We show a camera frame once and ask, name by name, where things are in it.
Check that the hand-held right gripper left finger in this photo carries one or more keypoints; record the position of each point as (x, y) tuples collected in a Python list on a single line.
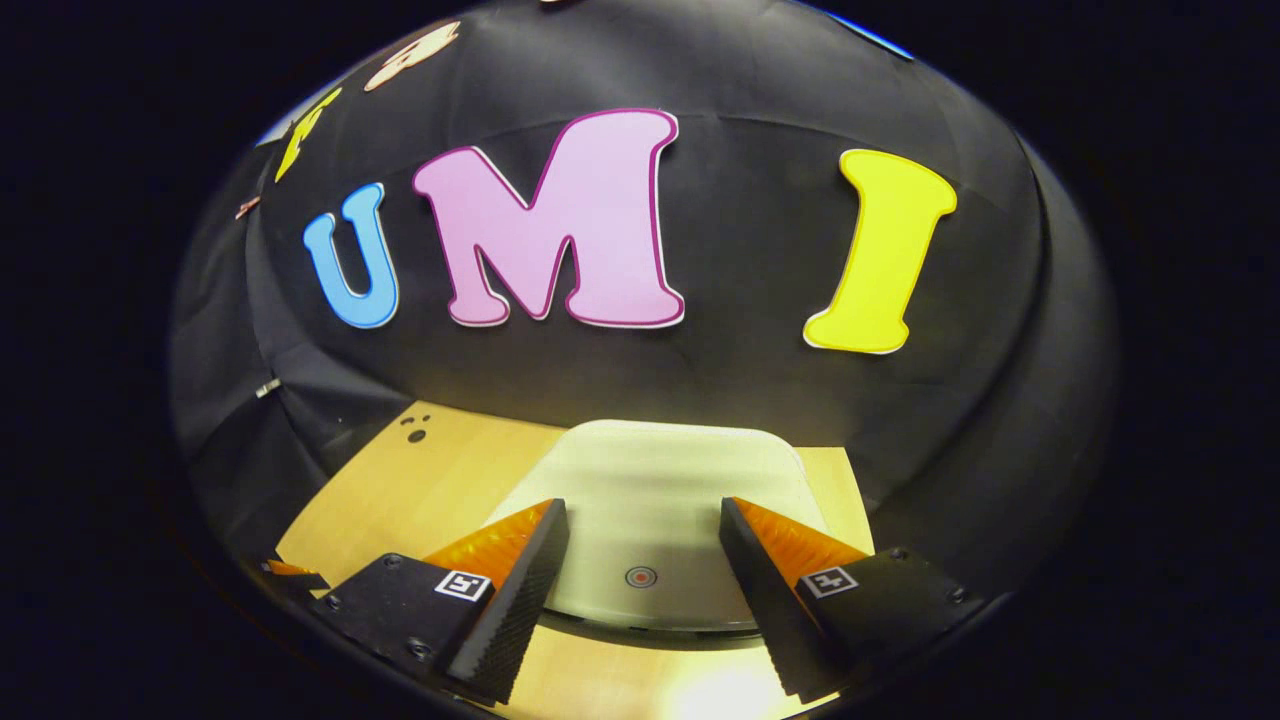
[(515, 610)]

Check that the pink backdrop clip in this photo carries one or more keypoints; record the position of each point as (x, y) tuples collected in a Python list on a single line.
[(247, 207)]

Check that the wooden desktop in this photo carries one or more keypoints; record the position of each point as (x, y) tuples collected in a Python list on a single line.
[(430, 480)]

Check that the black backdrop cloth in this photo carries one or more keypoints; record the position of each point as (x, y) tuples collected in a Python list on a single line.
[(750, 380)]

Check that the silver backdrop clip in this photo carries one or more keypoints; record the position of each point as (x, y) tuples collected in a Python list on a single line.
[(267, 387)]

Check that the pale green desktop garbage bin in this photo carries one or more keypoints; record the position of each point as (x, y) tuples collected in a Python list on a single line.
[(650, 480)]

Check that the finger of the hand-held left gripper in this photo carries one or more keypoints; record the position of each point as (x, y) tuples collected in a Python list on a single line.
[(290, 572)]

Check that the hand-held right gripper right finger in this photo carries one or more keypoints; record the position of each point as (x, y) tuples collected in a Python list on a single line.
[(770, 610)]

